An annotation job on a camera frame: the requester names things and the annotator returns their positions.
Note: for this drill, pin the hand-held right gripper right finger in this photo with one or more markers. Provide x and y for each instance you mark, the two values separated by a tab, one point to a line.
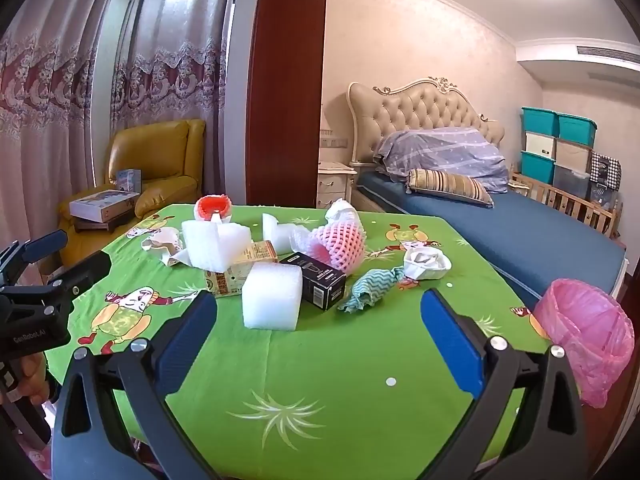
450	340

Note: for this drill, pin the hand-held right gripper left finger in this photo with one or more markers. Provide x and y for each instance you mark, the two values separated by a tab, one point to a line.
187	340

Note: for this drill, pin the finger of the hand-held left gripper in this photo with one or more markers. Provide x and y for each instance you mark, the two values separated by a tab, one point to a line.
35	251
80	272

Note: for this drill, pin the white foam block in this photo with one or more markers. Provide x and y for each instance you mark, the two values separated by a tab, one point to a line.
272	297

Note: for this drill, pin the pink trash bin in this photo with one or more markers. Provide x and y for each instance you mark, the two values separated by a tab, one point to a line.
585	340

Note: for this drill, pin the red white foam fruit net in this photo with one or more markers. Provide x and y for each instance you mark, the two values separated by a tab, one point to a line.
212	206

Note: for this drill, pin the small white foam sheet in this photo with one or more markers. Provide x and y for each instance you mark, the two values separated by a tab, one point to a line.
275	230

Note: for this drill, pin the pink foam fruit net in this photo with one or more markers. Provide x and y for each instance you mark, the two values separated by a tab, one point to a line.
342	247

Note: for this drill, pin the person's left hand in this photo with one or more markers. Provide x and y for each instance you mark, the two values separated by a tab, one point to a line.
35	380

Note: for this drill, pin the flat white box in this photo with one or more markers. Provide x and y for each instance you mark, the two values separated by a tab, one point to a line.
100	206

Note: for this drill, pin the brown crushed carton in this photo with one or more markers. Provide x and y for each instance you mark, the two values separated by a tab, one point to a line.
227	280

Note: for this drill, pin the white crumpled paper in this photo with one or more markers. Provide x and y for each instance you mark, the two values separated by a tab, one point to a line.
425	262

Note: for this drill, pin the white crumpled tissue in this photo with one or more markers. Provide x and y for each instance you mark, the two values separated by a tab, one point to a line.
162	240

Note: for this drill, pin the teal zigzag cloth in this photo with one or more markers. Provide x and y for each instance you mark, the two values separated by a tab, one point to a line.
370	287

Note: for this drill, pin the large white foam sheet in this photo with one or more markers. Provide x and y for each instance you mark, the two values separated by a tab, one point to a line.
215	245

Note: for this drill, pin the small blue box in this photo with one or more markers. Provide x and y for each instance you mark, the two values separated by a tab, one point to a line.
128	180

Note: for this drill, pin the green printed tablecloth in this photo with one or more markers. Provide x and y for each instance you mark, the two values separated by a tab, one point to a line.
325	360

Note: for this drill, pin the bed with blue sheet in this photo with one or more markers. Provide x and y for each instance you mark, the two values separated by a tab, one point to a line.
525	230

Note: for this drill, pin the black cardboard box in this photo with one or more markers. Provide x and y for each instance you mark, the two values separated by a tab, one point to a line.
315	280

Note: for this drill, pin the yellow leather armchair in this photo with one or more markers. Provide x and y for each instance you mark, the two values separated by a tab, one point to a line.
160	150

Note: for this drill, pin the brown striped pillow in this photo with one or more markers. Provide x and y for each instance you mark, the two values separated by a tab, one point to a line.
450	185

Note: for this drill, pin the patterned lace curtain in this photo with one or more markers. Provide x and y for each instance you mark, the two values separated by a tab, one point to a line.
45	85
165	60

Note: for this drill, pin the white paper wad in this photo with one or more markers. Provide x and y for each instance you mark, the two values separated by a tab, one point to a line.
342	210

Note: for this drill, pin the grey plastic-covered bedding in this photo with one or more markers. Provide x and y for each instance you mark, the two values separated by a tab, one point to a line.
450	155

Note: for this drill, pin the teal storage box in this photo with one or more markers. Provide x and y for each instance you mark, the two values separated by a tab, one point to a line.
540	120
537	167
577	129

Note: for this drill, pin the white nightstand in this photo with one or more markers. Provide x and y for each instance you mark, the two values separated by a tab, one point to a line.
335	180

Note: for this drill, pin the grey clear storage box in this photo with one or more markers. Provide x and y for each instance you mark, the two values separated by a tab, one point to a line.
572	181

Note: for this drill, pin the white storage box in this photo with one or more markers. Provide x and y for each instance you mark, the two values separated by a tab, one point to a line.
540	145

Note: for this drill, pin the beige storage box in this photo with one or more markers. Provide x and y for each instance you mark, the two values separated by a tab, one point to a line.
574	156

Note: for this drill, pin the black white checkered bag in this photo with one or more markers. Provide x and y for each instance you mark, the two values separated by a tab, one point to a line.
606	169

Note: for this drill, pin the beige tufted headboard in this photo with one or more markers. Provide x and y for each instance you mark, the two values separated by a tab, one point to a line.
425	105

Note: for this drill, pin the brown wooden panel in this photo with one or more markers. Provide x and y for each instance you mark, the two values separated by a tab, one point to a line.
285	85

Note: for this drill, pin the ceiling air vent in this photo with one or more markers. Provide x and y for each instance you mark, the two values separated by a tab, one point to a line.
605	50

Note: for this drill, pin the wooden crib rail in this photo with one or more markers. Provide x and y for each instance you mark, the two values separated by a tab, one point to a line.
565	200

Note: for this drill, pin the wall socket panel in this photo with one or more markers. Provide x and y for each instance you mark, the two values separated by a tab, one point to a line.
334	141

